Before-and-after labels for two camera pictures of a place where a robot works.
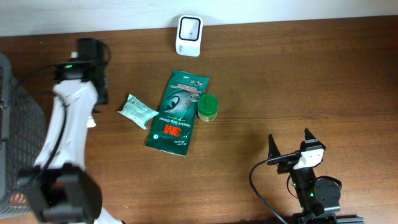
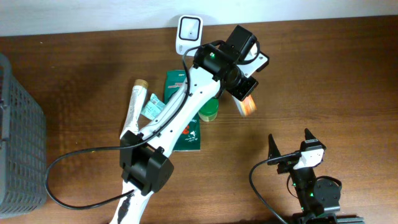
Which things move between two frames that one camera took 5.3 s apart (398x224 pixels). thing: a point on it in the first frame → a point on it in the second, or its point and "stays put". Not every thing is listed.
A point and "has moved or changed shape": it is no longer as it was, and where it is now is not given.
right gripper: (287, 164) stays put
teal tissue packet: (137, 111) → (153, 107)
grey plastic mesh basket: (23, 147) stays put
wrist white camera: (310, 158) stays put
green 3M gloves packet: (171, 131) has moved or changed shape
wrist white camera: (91, 122) → (254, 60)
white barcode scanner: (189, 35) stays put
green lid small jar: (208, 106) stays put
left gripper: (101, 83) → (245, 87)
